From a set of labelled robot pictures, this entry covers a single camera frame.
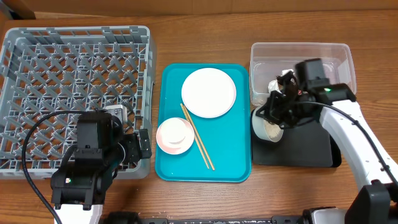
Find grey bowl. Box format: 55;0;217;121
251;107;284;142

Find rice and food scraps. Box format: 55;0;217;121
264;120;282;139

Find white paper cup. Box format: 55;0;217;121
162;118;186;144

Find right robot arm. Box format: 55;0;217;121
251;58;397;224

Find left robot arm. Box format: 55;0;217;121
50;111;152;223

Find crumpled white tissue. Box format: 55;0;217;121
268;69;293;93

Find black tray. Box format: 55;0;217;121
251;110;341;167

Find clear plastic bin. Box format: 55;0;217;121
249;42;357;106

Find wooden chopstick left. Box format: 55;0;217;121
180;103;210;169

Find wooden chopstick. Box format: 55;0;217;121
180;103;210;169
185;106;215;171

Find wooden chopstick right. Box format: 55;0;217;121
185;106;215;171

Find teal plastic tray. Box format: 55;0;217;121
155;63;252;182

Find large white plate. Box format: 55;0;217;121
182;68;236;118

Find grey plastic dish rack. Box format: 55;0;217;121
1;26;156;179

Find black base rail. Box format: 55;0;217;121
99;212;309;224

